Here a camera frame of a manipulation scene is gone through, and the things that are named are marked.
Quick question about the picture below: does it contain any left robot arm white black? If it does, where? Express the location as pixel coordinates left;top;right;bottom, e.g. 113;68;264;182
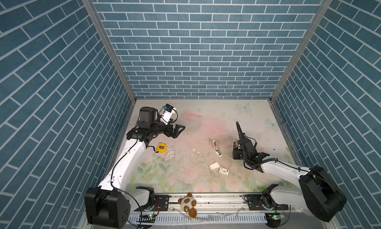
84;104;185;229

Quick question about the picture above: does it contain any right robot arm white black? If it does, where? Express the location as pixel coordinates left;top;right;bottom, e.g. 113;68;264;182
232;136;347;222

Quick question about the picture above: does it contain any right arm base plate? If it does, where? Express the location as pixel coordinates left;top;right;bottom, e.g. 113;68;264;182
242;193;289;211

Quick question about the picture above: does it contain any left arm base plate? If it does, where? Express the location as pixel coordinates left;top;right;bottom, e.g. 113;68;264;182
134;195;170;213

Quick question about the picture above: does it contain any brown white plush toy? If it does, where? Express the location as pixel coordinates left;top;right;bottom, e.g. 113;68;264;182
178;192;197;219

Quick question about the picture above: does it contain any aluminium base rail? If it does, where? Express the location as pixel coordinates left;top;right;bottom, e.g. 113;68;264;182
126;193;305;228

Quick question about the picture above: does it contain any white staple box sleeve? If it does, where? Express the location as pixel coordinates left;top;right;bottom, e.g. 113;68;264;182
219;167;230;175

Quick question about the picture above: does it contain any yellow tape measure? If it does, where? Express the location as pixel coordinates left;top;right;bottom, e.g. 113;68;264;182
156;142;167;153

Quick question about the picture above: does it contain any cardboard staple tray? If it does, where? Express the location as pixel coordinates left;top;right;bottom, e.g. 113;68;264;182
209;162;221;170

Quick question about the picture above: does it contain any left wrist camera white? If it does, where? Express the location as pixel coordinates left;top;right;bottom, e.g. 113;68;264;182
159;104;178;125

